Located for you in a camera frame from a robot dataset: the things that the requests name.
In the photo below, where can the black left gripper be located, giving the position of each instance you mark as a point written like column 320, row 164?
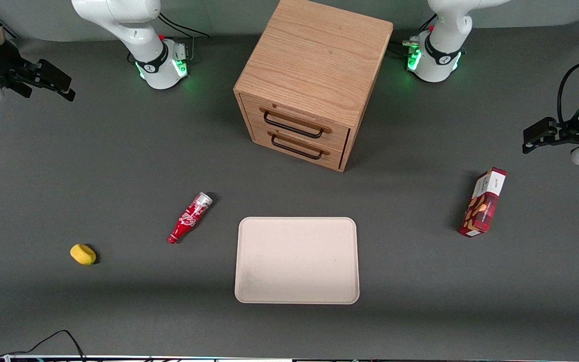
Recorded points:
column 570, row 131

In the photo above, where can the red coke bottle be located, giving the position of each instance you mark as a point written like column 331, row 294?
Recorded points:
column 190, row 217

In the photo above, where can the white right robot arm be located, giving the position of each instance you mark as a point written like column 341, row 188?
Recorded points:
column 154, row 55

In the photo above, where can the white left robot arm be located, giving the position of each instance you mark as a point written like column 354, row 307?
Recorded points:
column 440, row 50

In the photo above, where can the beige rectangular tray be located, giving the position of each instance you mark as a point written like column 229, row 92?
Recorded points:
column 297, row 261

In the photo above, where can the red snack box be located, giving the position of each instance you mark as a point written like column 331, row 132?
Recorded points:
column 483, row 203

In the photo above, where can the yellow lemon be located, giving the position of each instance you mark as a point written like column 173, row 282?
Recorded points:
column 83, row 254

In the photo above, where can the wooden drawer front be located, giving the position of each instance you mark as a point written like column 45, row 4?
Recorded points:
column 340, row 133
column 262, row 137

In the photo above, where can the wooden drawer cabinet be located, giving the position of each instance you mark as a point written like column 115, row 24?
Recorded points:
column 314, row 55

